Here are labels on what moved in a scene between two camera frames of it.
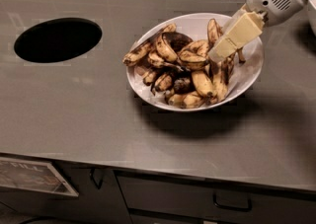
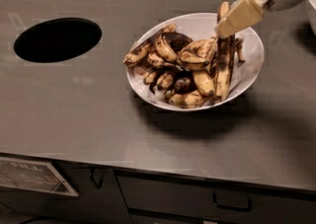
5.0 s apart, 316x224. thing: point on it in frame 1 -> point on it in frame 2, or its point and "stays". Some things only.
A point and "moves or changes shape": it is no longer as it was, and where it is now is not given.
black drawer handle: (246, 209) stays
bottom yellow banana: (186, 101) stays
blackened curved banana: (171, 43) stays
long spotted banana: (220, 69) moves or changes shape
